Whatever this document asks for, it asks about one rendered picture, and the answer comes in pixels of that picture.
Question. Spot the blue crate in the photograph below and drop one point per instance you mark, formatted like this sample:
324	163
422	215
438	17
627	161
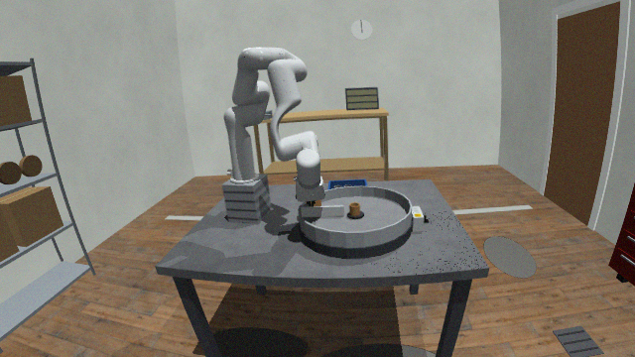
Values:
353	182

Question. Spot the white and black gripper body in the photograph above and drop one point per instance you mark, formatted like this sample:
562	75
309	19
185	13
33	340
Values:
310	194

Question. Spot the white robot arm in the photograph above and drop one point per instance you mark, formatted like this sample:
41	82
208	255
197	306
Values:
284	71

